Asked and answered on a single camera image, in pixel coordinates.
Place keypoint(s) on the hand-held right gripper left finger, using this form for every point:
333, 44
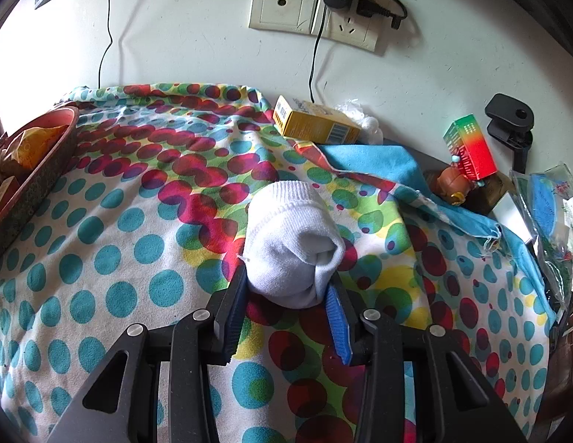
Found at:
233, 318

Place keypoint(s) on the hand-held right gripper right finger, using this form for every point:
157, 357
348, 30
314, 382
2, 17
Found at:
339, 327

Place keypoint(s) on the white sock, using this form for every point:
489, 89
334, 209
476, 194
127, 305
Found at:
286, 249

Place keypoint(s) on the red round basin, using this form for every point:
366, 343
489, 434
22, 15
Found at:
32, 189

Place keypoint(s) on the small brown red box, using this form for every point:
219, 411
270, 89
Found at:
4, 191

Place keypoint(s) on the polka dot cloth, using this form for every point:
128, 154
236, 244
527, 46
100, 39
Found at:
129, 240

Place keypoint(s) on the blue cloth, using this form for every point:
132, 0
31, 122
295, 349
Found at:
388, 161

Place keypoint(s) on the brown toy figure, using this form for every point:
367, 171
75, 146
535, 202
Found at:
452, 184

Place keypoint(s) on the dark brown block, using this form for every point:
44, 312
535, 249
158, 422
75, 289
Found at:
492, 196

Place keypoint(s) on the white card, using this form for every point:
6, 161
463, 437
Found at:
512, 217

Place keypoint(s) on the small yellow box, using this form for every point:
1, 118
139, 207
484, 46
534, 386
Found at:
309, 122

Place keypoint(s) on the clear plastic wrap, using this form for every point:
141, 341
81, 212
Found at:
355, 110

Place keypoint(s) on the red green box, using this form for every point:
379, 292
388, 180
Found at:
473, 147

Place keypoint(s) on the clear plastic bag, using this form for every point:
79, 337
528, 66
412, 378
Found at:
552, 203

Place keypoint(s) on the yellow snack packet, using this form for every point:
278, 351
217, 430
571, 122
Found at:
34, 145

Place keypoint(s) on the black clamp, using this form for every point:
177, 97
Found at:
508, 110

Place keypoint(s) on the brown patterned packet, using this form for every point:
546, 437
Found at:
1, 150

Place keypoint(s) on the black plug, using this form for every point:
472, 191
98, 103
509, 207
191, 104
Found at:
374, 7

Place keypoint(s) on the white wall socket plate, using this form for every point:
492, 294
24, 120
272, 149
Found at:
286, 14

